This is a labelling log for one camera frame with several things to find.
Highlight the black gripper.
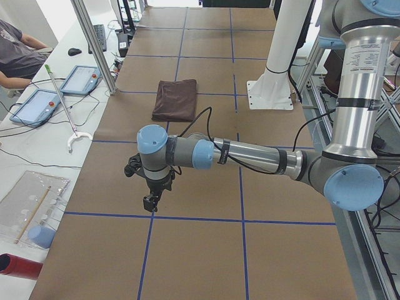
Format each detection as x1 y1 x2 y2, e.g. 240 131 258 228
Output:
142 170 175 212

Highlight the dark brown t-shirt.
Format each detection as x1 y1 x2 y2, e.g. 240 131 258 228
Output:
152 79 197 123

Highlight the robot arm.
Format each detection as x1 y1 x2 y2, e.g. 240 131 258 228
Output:
141 7 328 217

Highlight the reacher grabber stick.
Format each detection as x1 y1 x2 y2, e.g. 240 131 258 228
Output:
44 64 93 154

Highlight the blue cup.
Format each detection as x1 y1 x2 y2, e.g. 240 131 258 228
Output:
28 225 56 249

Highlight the wooden stick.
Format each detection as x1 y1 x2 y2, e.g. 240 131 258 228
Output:
14 186 51 244

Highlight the clear plastic bag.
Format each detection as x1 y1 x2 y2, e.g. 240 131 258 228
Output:
1 171 69 249

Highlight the far teach pendant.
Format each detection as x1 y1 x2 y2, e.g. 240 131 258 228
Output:
60 65 101 96

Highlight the teach pendant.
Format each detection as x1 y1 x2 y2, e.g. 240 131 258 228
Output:
9 89 60 128
60 65 101 96

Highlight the near teach pendant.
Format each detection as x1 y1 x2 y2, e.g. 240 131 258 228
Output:
9 89 60 128

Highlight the red cylinder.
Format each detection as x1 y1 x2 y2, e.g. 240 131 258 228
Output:
1 253 43 280

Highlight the black box with label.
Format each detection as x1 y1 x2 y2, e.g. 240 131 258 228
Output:
117 32 129 58

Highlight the black computer mouse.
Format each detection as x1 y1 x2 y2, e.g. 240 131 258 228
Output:
67 47 82 56

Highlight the black keyboard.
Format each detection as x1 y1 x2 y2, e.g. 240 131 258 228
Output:
93 24 107 52

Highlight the person in grey shirt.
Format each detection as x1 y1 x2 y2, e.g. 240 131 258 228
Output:
1 21 48 89

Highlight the aluminium frame post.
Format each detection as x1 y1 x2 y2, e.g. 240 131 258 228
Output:
71 0 117 95

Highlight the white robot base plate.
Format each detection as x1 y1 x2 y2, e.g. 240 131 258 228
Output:
247 0 313 111

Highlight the aluminium frame rail structure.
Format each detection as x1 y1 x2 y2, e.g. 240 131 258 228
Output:
295 40 400 300

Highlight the bundle of floor cables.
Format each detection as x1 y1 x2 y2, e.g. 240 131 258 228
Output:
362 131 400 238

